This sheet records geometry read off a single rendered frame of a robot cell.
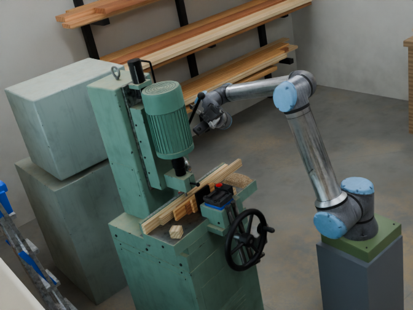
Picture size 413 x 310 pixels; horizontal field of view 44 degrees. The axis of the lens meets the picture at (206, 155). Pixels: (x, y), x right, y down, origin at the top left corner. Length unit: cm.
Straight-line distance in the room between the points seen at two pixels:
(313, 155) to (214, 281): 78
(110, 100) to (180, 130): 36
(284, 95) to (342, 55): 371
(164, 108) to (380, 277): 133
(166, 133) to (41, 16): 241
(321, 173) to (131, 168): 89
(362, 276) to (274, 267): 96
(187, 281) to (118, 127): 78
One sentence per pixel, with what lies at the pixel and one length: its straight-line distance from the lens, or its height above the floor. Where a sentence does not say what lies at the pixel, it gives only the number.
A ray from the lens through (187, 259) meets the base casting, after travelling 233.
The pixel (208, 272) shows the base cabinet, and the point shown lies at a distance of 247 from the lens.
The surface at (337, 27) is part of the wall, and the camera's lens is 578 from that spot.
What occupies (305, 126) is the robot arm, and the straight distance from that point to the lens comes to 221.
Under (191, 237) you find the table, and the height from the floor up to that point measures 87.
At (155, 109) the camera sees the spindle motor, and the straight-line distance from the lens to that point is 218.
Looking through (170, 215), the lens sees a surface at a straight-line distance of 240.
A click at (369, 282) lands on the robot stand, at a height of 45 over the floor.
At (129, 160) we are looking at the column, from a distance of 245.
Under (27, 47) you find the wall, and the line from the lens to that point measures 439.
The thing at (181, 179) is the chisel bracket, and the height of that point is 107.
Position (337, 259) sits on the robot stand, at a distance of 263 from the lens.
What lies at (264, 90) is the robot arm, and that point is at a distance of 246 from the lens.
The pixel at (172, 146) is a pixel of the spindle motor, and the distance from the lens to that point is 224.
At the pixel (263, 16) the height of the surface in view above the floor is 108.
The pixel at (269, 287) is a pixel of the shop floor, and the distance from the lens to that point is 329.
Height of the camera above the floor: 219
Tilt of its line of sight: 26 degrees down
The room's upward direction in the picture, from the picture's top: 12 degrees counter-clockwise
